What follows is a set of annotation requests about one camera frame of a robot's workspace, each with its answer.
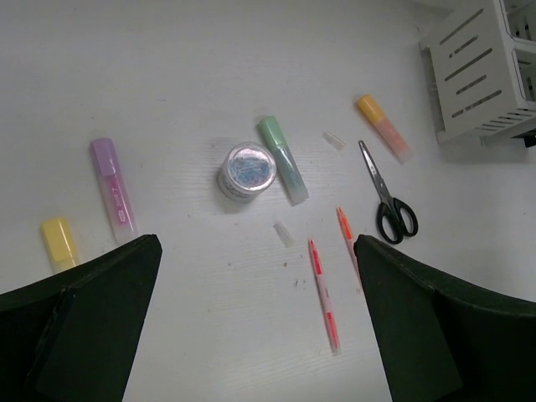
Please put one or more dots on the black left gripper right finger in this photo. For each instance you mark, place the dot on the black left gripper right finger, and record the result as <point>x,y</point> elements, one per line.
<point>442,338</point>

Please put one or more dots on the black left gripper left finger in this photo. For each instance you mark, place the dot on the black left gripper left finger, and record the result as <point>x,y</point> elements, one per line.
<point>74,336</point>

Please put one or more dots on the red pen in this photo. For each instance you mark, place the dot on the red pen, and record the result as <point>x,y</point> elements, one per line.
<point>324,297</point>

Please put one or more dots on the orange pen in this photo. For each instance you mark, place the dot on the orange pen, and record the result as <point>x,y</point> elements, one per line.
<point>350,240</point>

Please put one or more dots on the yellow highlighter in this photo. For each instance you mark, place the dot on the yellow highlighter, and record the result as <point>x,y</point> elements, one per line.
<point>60,244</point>

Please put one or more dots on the clear pen cap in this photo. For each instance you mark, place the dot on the clear pen cap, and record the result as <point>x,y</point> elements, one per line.
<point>283,234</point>
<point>334,141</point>

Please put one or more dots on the purple pink highlighter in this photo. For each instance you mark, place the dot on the purple pink highlighter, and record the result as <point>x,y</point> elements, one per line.
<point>113,190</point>

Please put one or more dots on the green highlighter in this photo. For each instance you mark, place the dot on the green highlighter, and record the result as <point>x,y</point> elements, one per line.
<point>275,140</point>

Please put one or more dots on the clear paperclip jar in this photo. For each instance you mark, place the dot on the clear paperclip jar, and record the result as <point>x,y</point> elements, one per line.
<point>248,170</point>

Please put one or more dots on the orange highlighter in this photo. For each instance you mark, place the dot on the orange highlighter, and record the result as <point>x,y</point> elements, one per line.
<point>384,127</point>

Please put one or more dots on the white desk organizer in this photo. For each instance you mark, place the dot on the white desk organizer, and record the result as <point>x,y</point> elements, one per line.
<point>483,59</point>

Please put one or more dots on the black handled scissors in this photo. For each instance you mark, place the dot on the black handled scissors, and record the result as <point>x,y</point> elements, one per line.
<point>395,219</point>

